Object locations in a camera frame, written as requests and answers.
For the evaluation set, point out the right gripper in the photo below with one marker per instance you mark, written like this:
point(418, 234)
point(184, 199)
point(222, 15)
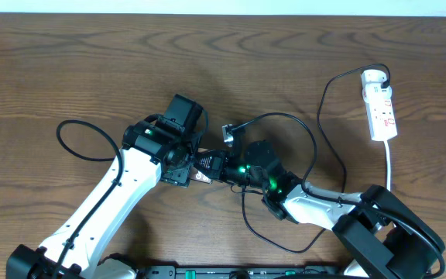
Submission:
point(219, 165)

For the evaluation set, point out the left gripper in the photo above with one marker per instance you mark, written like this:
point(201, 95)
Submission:
point(177, 175)

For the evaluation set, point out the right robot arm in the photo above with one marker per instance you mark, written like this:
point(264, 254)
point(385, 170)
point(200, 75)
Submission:
point(385, 238)

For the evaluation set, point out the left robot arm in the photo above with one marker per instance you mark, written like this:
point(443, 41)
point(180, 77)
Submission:
point(162, 147)

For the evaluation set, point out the white USB charger plug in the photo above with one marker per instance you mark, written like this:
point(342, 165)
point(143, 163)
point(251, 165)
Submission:
point(372, 76)

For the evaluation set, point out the white power strip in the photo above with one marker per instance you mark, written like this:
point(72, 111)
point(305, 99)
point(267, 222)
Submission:
point(379, 110)

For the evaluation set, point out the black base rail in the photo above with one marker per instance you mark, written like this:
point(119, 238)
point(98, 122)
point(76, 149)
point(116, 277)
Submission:
point(172, 272)

